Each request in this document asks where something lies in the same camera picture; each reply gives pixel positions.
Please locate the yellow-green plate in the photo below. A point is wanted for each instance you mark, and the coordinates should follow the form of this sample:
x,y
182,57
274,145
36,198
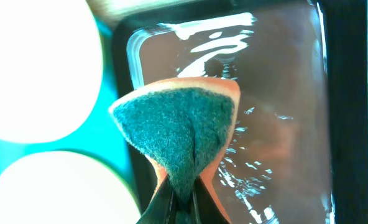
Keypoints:
x,y
51,68
63,187

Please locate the teal plastic tray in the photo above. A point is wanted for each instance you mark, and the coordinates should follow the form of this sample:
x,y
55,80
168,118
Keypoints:
x,y
98,136

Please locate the black tray with red water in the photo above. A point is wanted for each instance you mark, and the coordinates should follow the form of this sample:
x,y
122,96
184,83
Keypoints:
x,y
299,150

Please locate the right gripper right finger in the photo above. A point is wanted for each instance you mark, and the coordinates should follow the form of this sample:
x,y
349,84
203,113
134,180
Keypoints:
x,y
203,208

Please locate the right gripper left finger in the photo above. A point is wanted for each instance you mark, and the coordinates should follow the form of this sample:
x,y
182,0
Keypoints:
x,y
162,208

